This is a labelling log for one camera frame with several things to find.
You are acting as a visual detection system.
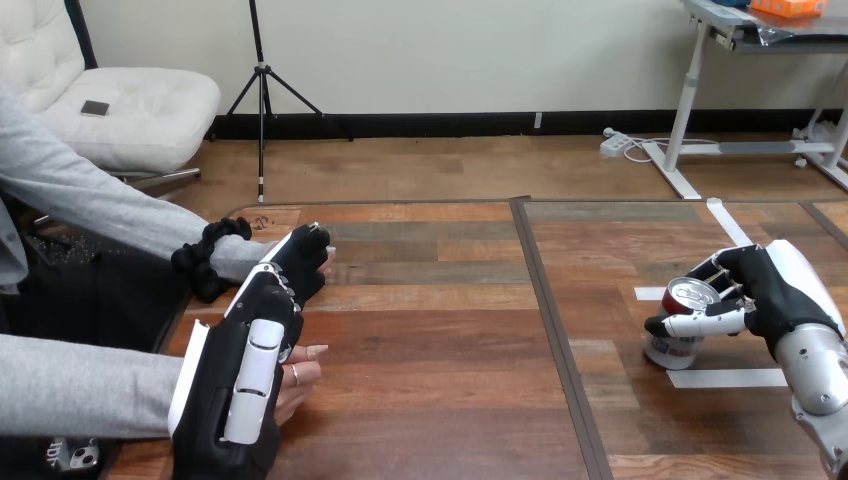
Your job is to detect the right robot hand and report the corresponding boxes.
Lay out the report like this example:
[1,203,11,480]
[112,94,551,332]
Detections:
[643,239,847,362]

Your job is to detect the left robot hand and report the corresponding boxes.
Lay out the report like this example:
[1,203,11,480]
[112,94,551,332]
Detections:
[168,222,332,480]

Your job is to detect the red and white drink can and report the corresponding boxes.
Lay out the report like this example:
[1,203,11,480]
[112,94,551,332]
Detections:
[643,276,723,372]

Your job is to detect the person's forearm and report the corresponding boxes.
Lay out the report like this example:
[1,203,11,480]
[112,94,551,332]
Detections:
[0,84,277,284]
[0,333,185,441]

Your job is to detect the person's body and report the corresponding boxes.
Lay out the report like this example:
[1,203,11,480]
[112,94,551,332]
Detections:
[0,195,195,356]

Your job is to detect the black scrunchie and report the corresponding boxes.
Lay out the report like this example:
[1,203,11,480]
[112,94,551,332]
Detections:
[170,216,254,305]

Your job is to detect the black tripod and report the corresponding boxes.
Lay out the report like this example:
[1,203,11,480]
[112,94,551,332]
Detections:
[207,0,356,205]

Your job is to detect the white desk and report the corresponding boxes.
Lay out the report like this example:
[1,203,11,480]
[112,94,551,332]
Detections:
[641,0,848,201]

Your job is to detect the white power strip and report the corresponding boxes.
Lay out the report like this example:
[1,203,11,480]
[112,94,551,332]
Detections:
[598,127,635,160]

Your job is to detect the white cushioned chair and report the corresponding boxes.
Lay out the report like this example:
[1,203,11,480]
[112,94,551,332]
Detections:
[0,0,223,193]

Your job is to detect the orange thing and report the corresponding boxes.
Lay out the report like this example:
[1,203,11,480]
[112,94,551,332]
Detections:
[749,0,830,20]

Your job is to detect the white power cable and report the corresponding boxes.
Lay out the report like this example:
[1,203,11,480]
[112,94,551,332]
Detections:
[622,135,721,166]

